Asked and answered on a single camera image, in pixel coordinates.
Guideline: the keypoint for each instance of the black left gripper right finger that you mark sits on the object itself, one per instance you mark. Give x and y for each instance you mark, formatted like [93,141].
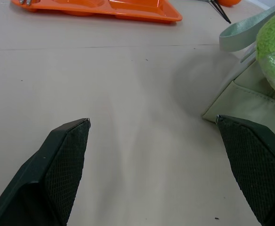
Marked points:
[257,160]

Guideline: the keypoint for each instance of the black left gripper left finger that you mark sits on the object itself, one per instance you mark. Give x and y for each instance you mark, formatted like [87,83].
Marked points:
[45,174]

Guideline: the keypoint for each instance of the pale green fabric bag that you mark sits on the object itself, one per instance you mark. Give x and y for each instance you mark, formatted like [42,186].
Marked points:
[243,96]

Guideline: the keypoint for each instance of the green plush toy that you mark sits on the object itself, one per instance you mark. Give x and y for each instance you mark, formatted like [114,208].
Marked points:
[272,47]

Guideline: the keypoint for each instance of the black chopsticks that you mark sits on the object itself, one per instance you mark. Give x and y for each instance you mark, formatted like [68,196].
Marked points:
[222,11]

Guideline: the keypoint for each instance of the orange round object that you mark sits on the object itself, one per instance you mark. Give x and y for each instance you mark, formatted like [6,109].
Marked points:
[229,2]

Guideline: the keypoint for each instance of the orange plastic compartment tray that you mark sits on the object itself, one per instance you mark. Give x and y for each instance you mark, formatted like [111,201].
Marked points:
[118,9]

